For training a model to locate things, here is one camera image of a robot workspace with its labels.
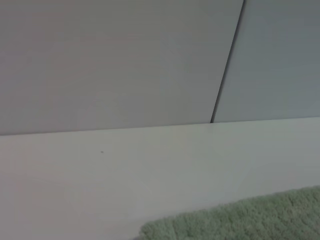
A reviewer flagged green terry towel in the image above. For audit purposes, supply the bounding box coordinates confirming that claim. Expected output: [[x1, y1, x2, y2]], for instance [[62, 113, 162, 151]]
[[138, 185, 320, 240]]

